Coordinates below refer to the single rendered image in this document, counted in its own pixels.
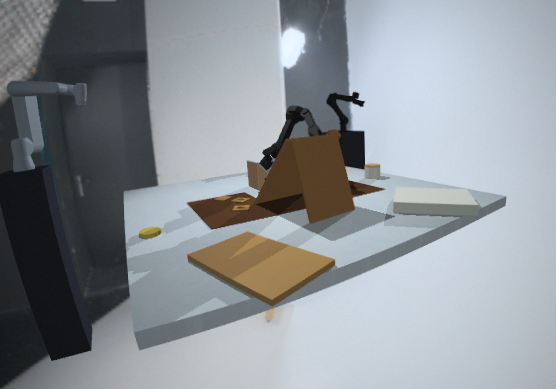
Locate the yellow round disc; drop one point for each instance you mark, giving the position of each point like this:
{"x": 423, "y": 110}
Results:
{"x": 149, "y": 232}

